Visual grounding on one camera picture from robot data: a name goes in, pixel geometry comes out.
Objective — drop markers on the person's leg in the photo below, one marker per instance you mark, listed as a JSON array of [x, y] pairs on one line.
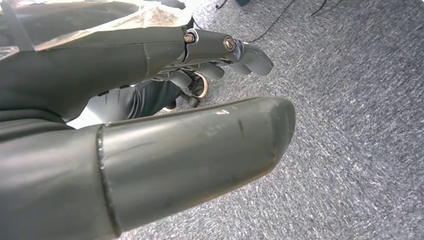
[[149, 99]]

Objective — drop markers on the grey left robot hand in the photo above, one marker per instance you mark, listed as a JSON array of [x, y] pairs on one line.
[[165, 159]]

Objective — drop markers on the person's foot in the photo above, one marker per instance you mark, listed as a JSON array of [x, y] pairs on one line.
[[198, 86]]

